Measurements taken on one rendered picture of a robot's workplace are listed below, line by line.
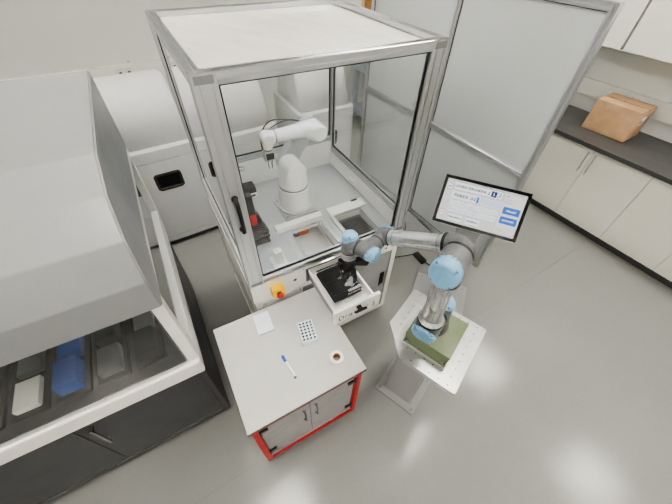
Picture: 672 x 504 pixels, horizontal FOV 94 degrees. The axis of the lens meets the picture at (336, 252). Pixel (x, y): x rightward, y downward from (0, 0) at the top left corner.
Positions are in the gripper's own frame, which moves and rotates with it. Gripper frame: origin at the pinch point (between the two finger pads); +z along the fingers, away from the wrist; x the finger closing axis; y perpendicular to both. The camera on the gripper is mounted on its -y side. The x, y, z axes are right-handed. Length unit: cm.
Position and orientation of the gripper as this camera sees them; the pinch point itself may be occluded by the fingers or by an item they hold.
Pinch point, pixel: (350, 282)
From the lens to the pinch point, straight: 169.7
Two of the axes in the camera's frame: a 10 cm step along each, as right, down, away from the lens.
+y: -8.9, 3.2, -3.4
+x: 4.7, 6.2, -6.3
